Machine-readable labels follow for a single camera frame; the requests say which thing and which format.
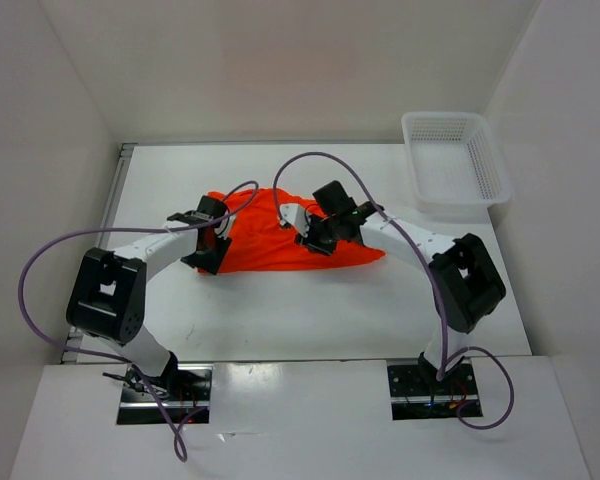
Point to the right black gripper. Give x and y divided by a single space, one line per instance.
311 242

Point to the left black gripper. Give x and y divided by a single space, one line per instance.
212 264

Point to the orange mesh shorts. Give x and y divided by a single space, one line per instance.
259 244

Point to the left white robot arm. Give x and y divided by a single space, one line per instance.
109 295

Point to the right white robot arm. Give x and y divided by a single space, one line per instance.
465 282

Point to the white plastic basket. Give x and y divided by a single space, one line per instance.
455 164

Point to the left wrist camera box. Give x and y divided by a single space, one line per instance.
223 229

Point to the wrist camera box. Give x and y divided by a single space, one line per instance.
223 229
296 216

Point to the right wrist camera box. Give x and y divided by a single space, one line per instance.
296 216

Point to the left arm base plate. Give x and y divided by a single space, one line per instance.
188 406

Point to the aluminium table edge rail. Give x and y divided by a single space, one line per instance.
74 336

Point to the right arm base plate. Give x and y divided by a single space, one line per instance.
413 398

